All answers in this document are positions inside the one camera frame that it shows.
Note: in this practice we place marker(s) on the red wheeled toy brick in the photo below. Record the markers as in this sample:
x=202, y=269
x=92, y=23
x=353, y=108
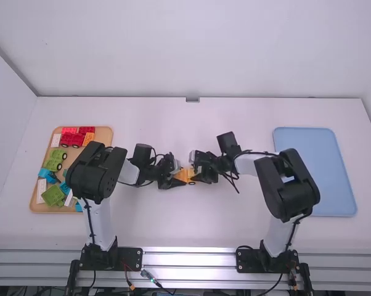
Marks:
x=71, y=140

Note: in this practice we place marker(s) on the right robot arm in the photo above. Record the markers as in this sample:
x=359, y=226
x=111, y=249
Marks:
x=284, y=185

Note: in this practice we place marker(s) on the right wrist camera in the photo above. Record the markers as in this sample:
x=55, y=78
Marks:
x=193, y=156

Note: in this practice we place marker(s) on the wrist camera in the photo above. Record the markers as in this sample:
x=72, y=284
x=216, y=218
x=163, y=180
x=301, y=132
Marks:
x=176, y=162
x=193, y=156

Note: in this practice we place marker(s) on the tan tray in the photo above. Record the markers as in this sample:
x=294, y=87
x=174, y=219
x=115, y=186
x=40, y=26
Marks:
x=105, y=135

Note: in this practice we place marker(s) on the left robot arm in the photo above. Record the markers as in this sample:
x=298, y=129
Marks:
x=100, y=222

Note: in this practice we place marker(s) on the blue mat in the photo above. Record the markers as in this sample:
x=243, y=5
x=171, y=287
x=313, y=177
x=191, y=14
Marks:
x=315, y=166

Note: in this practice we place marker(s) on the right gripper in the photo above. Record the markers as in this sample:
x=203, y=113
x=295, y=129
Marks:
x=210, y=168

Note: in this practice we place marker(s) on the green wheeled toy brick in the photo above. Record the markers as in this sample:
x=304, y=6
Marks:
x=56, y=159

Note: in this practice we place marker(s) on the pale red toy brick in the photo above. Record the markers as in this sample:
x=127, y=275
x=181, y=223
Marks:
x=69, y=130

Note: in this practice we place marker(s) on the white toy brick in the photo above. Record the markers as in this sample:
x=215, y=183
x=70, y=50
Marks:
x=56, y=140
x=69, y=198
x=41, y=191

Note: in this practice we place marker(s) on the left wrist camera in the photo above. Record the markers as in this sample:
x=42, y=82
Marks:
x=176, y=162

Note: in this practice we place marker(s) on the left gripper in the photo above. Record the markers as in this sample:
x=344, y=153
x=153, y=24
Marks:
x=164, y=175

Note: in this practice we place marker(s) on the yellow toy car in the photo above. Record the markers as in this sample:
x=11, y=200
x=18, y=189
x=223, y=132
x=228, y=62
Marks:
x=185, y=175

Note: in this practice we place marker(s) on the orange toy brick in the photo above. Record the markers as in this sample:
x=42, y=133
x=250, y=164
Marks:
x=89, y=138

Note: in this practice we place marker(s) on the blue toy brick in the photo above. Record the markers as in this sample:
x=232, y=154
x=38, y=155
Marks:
x=64, y=187
x=45, y=173
x=79, y=207

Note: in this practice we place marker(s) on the silver rails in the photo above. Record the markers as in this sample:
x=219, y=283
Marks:
x=188, y=265

